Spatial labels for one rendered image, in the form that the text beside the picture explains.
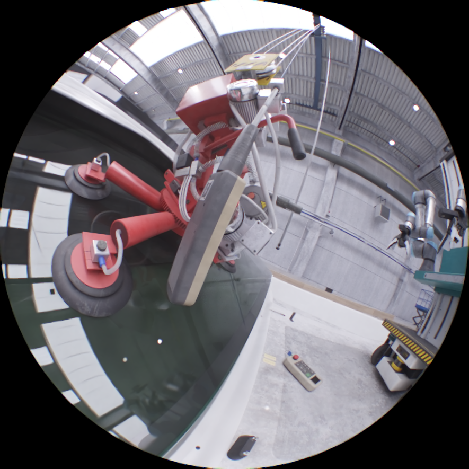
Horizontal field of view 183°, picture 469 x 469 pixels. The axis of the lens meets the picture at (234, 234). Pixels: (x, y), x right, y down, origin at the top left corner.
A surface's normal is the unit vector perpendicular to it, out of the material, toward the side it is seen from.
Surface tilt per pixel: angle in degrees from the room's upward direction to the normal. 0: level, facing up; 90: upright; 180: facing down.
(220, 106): 160
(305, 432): 0
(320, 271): 90
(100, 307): 48
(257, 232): 82
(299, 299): 90
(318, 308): 90
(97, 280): 26
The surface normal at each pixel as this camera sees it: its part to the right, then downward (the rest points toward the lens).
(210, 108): -0.09, 0.99
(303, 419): 0.40, -0.91
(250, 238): -0.18, -0.20
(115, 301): 0.92, -0.33
